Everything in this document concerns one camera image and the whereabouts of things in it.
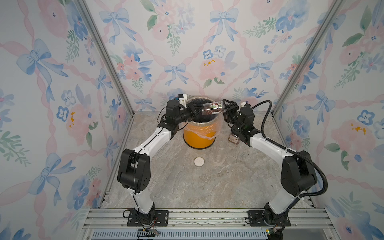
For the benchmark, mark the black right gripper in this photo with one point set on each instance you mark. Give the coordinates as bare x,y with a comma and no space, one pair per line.
229,108

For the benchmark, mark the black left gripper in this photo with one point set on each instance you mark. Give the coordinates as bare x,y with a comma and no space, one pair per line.
191,109

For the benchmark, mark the white-lidded flower tea jar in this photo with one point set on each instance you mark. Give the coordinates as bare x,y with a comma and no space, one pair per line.
212,108

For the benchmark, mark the labelled flower tea jar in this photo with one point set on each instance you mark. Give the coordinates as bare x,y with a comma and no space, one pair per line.
234,139

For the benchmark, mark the white flower tea jar lid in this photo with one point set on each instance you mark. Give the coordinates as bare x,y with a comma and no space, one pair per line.
199,161

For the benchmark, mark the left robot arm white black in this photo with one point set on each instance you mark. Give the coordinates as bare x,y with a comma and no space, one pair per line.
134,173

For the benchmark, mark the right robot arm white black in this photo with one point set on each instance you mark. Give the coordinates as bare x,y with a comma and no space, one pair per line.
298,174

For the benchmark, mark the orange trash bin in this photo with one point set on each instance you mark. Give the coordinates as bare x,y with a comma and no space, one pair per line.
202,144

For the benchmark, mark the clear plastic bin liner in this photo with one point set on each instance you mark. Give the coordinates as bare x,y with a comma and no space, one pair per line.
204,127

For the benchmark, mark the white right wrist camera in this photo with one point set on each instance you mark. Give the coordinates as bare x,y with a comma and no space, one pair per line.
245,104

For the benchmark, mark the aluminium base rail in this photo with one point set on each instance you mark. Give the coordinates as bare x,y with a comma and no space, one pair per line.
208,224

